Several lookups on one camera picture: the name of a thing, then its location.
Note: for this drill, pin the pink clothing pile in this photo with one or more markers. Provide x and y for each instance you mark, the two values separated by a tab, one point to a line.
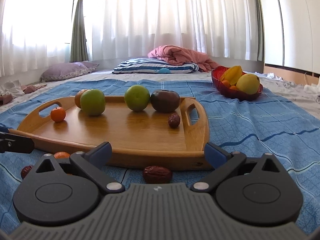
27	90

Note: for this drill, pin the yellow star fruit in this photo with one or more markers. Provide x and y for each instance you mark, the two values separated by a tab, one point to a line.
232	75

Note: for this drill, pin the pink blanket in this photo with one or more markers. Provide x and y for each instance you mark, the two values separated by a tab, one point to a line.
177	56

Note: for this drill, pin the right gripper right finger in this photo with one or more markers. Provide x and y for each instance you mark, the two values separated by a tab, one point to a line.
236	172

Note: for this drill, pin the blue striped pillow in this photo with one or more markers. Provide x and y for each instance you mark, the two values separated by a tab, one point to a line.
153	66

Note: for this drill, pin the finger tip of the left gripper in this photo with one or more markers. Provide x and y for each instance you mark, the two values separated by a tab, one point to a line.
15	143

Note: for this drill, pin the green apple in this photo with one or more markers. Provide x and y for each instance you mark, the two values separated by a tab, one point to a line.
92	102
137	98

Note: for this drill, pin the wooden serving tray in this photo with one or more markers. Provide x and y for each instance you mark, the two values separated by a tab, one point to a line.
138	139

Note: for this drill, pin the green apple right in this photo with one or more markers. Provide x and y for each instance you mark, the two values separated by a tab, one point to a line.
137	98

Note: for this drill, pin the white cloth pile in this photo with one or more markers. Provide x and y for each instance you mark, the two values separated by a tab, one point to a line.
301	82
12	88

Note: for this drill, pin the red date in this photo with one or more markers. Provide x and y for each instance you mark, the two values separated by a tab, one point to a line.
157	175
24	172
174	120

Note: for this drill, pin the small tangerine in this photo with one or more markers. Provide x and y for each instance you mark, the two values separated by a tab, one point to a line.
61	155
58	114

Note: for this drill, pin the small tangerine on tray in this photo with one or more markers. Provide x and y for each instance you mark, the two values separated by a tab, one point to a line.
58	114

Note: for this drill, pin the red date on tray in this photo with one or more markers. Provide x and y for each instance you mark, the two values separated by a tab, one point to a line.
174	120

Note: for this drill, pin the small orange in bowl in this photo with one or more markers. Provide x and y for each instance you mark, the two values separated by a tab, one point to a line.
228	85

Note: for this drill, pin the green apple left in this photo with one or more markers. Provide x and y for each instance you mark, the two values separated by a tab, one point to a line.
92	102

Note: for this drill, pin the large brownish orange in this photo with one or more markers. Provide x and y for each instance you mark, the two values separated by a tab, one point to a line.
78	97

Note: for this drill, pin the white cloth pile left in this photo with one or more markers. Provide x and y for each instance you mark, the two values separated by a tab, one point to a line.
12	88

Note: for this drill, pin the blue checkered cloth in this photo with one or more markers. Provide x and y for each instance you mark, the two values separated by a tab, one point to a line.
272	123

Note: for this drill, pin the right green drape curtain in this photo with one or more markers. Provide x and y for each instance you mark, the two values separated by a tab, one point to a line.
261	38

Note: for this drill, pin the green drape curtain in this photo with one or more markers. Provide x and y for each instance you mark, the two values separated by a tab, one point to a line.
261	38
78	41

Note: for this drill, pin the white sheer curtain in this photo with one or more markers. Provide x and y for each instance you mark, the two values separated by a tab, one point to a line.
36	34

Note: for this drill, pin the white cloth pile right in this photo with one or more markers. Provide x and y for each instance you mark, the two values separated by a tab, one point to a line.
301	82

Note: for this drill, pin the yellow mango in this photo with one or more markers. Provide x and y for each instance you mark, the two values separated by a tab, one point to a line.
248	83

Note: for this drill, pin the purple pillow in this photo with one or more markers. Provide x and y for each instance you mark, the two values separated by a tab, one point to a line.
64	71

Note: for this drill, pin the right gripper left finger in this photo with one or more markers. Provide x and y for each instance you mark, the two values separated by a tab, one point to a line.
79	172

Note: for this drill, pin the dark purple plum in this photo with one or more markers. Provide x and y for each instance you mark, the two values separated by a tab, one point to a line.
165	101

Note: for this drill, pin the red glass fruit bowl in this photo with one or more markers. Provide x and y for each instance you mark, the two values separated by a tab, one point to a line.
230	93

